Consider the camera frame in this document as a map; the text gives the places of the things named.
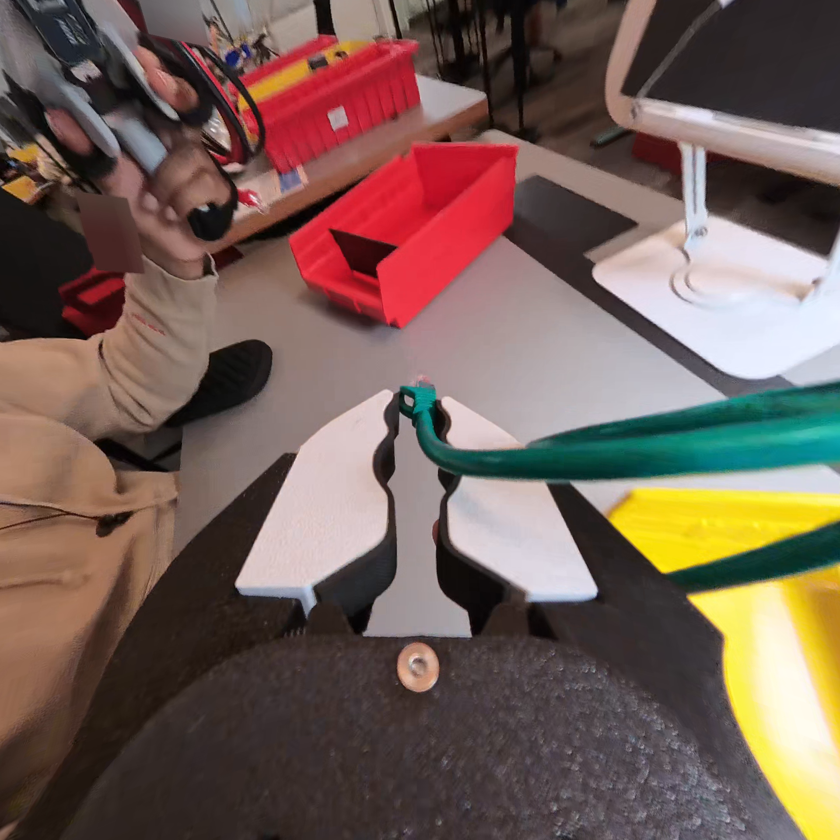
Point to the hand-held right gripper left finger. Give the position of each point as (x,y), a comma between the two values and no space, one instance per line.
(321,518)

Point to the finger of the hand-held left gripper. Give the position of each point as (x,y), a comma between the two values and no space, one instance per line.
(85,118)
(138,79)

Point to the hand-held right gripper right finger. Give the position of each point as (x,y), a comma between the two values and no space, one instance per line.
(518,544)

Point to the red plastic bin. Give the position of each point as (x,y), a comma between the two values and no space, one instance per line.
(446,262)

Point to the yellow plastic bin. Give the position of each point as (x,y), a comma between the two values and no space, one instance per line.
(787,689)

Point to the person's left forearm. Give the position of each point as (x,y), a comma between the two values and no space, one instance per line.
(157,341)

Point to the small red storage box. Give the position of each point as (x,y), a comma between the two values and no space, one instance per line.
(92,302)

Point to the dark rounded object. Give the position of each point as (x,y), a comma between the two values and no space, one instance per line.
(229,374)

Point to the red ribbed storage crate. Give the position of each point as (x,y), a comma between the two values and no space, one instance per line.
(341,98)

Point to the dark bin divider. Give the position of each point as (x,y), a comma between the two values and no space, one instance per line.
(361,253)

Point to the wood-edged desk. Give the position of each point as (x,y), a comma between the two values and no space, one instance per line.
(433,105)

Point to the black table mat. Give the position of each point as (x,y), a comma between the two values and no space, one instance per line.
(564,216)

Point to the white board bracket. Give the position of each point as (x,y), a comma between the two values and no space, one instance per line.
(722,131)

